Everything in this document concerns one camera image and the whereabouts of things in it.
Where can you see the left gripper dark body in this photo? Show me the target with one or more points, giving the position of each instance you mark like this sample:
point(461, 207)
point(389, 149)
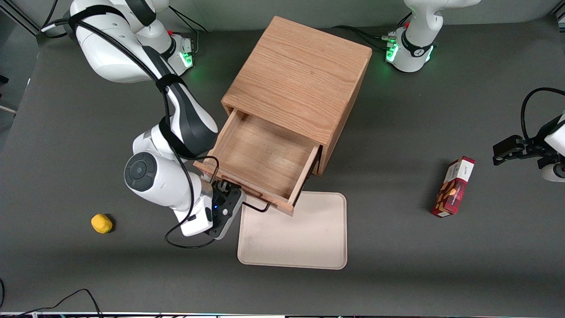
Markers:
point(531, 147)

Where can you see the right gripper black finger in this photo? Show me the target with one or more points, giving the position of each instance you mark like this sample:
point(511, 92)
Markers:
point(236, 192)
point(224, 187)

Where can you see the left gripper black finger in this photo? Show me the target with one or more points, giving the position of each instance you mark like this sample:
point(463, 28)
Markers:
point(510, 145)
point(507, 156)

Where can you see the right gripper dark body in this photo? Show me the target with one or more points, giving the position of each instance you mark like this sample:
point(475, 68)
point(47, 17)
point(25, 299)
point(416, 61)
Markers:
point(219, 192)

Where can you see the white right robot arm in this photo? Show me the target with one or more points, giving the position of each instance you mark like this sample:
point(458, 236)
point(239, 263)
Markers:
point(106, 53)

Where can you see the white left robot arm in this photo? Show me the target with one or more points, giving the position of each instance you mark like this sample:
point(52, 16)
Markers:
point(415, 48)

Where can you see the oak wooden drawer cabinet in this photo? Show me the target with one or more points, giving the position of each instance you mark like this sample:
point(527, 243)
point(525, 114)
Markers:
point(300, 70)

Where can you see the red snack box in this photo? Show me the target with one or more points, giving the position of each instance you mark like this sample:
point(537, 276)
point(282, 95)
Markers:
point(453, 187)

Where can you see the beige rectangular tray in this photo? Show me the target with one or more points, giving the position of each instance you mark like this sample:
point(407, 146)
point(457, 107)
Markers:
point(300, 238)

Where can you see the small yellow lemon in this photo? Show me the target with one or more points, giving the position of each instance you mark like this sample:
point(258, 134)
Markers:
point(101, 223)

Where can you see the dark grey table cover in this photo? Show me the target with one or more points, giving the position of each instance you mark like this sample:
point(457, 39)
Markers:
point(88, 274)

